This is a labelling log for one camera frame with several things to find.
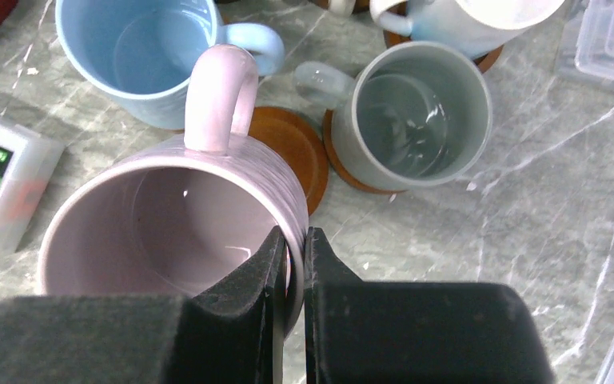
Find green label plastic box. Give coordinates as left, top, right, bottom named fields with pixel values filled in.
left=0, top=116, right=65, bottom=257

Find grey-green ceramic mug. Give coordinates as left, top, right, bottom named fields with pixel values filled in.
left=293, top=42, right=492, bottom=191

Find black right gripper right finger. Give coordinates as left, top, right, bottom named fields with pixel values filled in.
left=305, top=228, right=555, bottom=383

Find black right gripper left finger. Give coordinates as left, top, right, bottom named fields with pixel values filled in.
left=0, top=228, right=287, bottom=383

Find cream ribbed ceramic mug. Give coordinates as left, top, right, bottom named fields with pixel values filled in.
left=327, top=0, right=356, bottom=16

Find brown wooden coaster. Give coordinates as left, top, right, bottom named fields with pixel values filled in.
left=382, top=29, right=505, bottom=74
left=321, top=110, right=403, bottom=195
left=249, top=106, right=329, bottom=214

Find white ceramic mug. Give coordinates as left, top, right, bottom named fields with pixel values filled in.
left=369, top=0, right=564, bottom=59

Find mauve ceramic mug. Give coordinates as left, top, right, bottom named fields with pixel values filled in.
left=37, top=44, right=309, bottom=332

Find light blue ceramic mug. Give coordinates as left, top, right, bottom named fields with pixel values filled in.
left=55, top=0, right=285, bottom=130

